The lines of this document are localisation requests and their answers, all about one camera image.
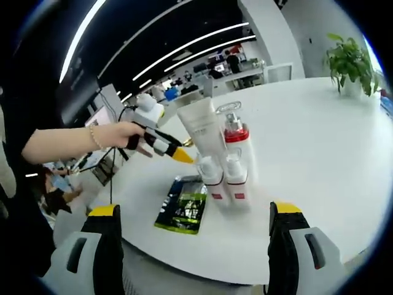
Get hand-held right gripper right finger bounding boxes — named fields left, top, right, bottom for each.
left=267, top=201, right=343, bottom=295

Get blue container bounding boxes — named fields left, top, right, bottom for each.
left=379, top=88, right=393, bottom=119

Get white skincare tube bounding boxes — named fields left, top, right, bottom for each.
left=176, top=96, right=227, bottom=173

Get potted green plant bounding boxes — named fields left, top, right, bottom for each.
left=322, top=33, right=383, bottom=98

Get white chair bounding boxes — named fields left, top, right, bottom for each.
left=266, top=63, right=294, bottom=84

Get small white red tube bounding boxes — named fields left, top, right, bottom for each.
left=199, top=155, right=224, bottom=207

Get person's left hand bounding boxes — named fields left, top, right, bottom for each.
left=104, top=121, right=154, bottom=159

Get black hanging screen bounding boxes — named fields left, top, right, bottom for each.
left=58, top=66, right=101, bottom=124

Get long ceiling light strip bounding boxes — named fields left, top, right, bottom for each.
left=60, top=0, right=107, bottom=82
left=133, top=22, right=249, bottom=81
left=164, top=35, right=256, bottom=73

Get large red-collared skincare bottle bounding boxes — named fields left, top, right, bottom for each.
left=214, top=101, right=257, bottom=186

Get white desk black legs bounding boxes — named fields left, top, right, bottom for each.
left=72, top=149, right=119, bottom=186

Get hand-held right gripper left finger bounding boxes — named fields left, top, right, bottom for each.
left=42, top=204, right=123, bottom=295

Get pearl bracelet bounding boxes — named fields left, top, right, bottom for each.
left=88, top=122, right=104, bottom=151

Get person's black shirt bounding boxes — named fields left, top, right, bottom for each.
left=0, top=92, right=59, bottom=277

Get black cable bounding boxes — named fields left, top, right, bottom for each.
left=109, top=106, right=138, bottom=205

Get long white office counter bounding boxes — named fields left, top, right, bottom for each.
left=153, top=66, right=265, bottom=102

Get green black skincare sachet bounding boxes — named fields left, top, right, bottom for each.
left=154, top=184, right=208, bottom=236

